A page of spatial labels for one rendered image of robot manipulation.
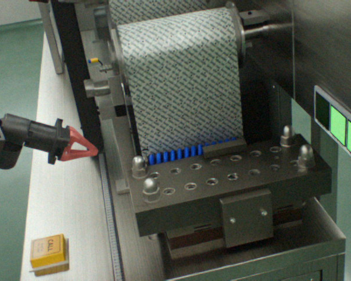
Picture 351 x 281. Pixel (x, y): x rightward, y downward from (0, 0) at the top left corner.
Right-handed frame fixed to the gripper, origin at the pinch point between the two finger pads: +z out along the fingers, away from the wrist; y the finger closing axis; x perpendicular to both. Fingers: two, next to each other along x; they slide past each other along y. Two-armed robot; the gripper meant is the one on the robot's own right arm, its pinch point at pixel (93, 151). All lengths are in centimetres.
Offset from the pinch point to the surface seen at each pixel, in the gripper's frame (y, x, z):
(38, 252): 11.2, -20.4, -5.6
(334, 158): -13, 12, 67
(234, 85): 0.7, 24.4, 23.2
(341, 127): 32, 31, 30
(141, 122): 0.5, 10.0, 7.2
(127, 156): -7.7, -2.4, 9.8
